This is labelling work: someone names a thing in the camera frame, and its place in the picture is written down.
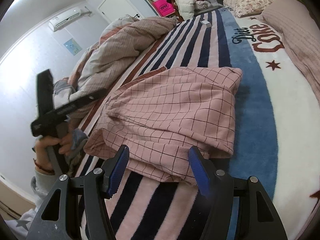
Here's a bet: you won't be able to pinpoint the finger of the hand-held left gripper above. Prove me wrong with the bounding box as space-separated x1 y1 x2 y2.
36 69 55 117
54 90 107 117

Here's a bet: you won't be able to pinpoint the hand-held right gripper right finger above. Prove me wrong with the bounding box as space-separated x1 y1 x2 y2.
188 145 288 240

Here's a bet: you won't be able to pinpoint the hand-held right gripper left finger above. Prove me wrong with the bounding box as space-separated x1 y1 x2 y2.
25 144 130 240

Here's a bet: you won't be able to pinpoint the pink checked pants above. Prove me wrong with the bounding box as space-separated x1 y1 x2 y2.
83 67 243 186

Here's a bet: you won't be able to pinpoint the person's left forearm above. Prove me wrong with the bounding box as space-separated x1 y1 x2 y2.
30 159 57 205

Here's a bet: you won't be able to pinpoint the person's left hand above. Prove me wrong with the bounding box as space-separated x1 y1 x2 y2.
34 129 75 172

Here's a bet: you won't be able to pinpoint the grey blue cloth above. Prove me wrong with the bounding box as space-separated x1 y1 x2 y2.
64 127 88 178

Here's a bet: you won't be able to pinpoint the crumpled pink grey duvet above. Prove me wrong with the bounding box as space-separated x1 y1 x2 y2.
54 15 175 110

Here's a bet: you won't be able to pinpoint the white air conditioner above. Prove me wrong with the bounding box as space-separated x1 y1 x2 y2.
48 7 92 32

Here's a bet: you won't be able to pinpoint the striped printed blanket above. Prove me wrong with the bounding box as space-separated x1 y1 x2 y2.
62 7 320 240

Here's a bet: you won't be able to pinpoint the person's light star-print top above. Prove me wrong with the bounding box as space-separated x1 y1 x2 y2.
4 206 42 240

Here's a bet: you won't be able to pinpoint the white door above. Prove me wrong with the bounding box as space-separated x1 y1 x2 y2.
97 0 139 20

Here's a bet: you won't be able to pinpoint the pink bag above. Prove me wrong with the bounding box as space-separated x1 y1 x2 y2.
153 0 175 18

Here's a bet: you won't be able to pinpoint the white puffer jacket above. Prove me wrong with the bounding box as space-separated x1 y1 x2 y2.
174 0 197 20

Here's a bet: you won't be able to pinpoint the light patterned folded cloth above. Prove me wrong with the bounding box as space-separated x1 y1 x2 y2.
195 0 212 10

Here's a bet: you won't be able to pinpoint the pink grey knit pillow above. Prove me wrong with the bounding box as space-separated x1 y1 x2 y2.
257 0 320 100

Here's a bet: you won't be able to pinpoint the floral pillow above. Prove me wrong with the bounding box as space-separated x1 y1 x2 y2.
222 0 283 18

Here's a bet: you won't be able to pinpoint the red bracelet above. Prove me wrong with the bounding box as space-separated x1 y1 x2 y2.
34 159 54 175

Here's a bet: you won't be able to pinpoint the light blue wall poster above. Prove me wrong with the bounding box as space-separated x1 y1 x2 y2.
64 38 83 55

